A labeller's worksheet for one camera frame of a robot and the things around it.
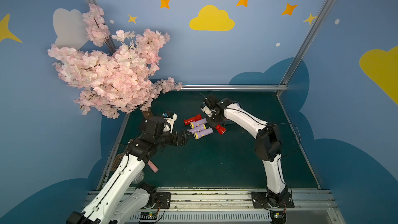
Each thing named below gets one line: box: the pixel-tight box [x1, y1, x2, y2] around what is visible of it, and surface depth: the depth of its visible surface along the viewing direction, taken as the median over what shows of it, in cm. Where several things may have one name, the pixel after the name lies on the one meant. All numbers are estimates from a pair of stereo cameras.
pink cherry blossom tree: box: [46, 4, 182, 120], surface depth 63 cm
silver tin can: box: [132, 170, 146, 185], surface depth 78 cm
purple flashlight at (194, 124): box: [189, 117, 208, 129], surface depth 103 cm
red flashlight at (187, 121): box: [183, 114, 203, 126], surface depth 103 cm
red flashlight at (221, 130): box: [215, 124, 227, 136], surface depth 91 cm
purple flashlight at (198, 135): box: [193, 127, 214, 140], surface depth 99 cm
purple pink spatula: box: [147, 159, 160, 174], surface depth 85 cm
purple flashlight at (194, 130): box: [187, 123, 207, 135], surface depth 100 cm
